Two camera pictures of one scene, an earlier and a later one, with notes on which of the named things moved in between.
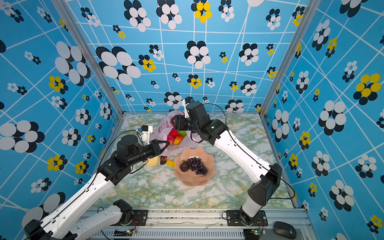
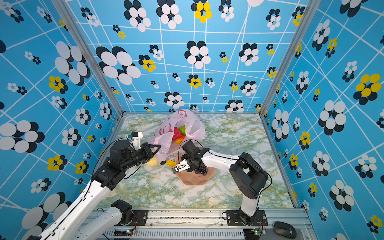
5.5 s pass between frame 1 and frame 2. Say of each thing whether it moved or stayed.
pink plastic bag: moved
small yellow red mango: stayed
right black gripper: moved
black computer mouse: stayed
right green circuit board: stayed
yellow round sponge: stayed
